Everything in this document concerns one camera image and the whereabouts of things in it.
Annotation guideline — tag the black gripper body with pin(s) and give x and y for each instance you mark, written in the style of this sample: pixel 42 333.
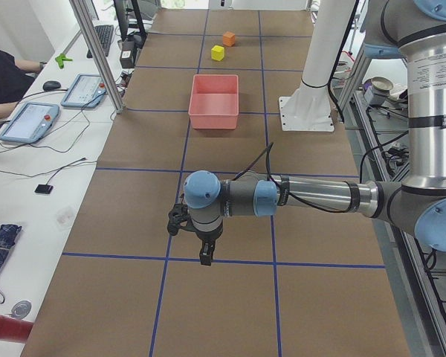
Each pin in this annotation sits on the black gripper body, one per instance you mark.
pixel 207 237

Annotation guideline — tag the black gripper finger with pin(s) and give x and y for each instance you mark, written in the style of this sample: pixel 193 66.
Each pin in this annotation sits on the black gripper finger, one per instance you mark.
pixel 206 254

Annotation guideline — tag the yellow foam block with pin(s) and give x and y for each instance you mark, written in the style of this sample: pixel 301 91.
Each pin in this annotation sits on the yellow foam block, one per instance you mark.
pixel 217 53

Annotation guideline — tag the orange foam block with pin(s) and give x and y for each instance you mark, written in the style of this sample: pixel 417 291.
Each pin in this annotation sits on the orange foam block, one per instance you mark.
pixel 229 39

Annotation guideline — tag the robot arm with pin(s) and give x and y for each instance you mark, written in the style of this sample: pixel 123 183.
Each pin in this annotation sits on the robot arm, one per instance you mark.
pixel 415 30

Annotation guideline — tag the pink plastic bin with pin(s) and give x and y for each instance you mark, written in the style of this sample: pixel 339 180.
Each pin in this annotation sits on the pink plastic bin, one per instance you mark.
pixel 214 101

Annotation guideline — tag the small black box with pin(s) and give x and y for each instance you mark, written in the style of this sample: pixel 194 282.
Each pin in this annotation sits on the small black box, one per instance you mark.
pixel 44 189

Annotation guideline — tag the far blue teach pendant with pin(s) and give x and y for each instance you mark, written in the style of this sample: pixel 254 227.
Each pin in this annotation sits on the far blue teach pendant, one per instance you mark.
pixel 86 92

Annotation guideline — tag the blue teach pendant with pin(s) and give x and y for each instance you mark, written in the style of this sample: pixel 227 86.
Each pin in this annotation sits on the blue teach pendant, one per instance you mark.
pixel 86 92
pixel 31 123

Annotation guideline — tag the round metal lid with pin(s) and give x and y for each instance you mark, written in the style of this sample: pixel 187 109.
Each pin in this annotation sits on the round metal lid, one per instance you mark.
pixel 21 309

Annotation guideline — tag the black power adapter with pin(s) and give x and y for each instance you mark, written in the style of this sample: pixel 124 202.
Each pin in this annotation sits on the black power adapter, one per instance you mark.
pixel 128 54

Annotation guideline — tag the near blue teach pendant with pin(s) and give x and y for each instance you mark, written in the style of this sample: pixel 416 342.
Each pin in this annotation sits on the near blue teach pendant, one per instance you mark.
pixel 31 123

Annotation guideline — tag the red cylinder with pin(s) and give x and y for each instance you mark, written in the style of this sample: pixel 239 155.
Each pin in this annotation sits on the red cylinder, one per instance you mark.
pixel 14 330

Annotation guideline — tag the black computer mouse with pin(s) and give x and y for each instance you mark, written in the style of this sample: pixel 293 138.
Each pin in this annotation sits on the black computer mouse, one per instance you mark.
pixel 51 85

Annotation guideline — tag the black keyboard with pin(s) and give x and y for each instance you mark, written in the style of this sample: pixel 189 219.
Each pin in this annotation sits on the black keyboard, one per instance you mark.
pixel 105 34

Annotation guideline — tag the green plastic clamp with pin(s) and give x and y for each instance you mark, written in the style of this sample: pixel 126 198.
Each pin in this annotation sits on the green plastic clamp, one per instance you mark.
pixel 61 59

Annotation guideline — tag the person in black shirt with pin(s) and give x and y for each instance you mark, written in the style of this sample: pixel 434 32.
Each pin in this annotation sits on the person in black shirt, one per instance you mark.
pixel 15 80

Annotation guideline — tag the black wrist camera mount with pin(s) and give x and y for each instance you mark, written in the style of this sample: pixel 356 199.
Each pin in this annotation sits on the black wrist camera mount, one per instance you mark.
pixel 179 219

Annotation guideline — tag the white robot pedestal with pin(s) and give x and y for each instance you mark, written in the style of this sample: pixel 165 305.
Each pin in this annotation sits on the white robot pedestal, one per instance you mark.
pixel 308 109

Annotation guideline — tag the aluminium frame post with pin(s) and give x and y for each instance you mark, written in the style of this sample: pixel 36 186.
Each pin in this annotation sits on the aluminium frame post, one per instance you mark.
pixel 92 40

